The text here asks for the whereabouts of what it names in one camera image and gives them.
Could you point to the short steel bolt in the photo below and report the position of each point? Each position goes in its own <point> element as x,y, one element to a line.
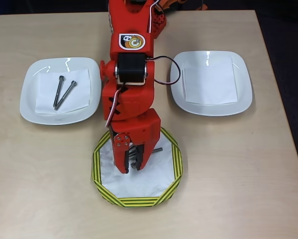
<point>133,164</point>

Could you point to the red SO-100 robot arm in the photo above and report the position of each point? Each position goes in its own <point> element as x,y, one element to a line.
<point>131,99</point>

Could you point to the yellow green striped plate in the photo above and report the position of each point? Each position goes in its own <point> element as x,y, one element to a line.
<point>138,202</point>

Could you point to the white paper napkin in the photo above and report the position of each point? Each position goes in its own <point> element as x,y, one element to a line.
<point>211,79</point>
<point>79,97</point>

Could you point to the white square ceramic plate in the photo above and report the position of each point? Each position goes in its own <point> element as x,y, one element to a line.
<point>243,99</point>
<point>27,99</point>

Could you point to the small orange printed part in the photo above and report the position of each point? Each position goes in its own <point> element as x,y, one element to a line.
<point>202,8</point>

